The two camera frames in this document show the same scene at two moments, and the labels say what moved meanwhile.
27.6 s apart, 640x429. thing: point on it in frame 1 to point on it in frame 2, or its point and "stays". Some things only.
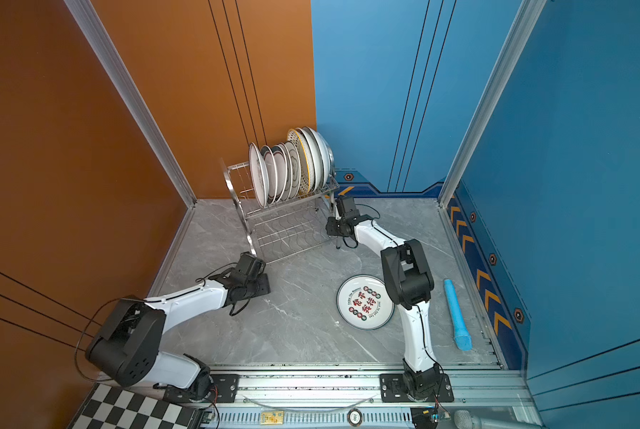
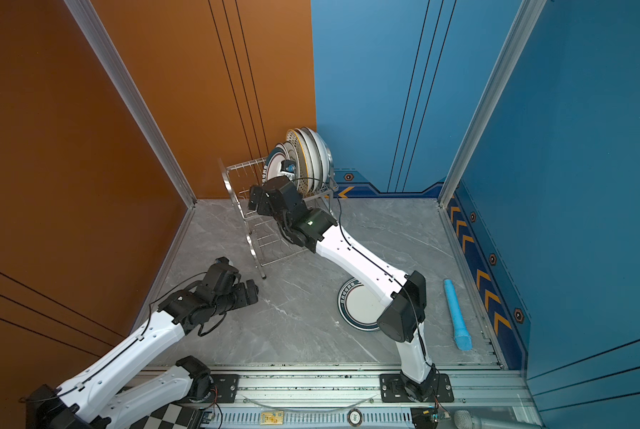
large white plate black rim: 324,157 stays
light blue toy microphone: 463,340 stays
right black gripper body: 336,227 to 267,206
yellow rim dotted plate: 294,138 stays
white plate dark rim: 273,172 to 358,307
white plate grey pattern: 296,164 stays
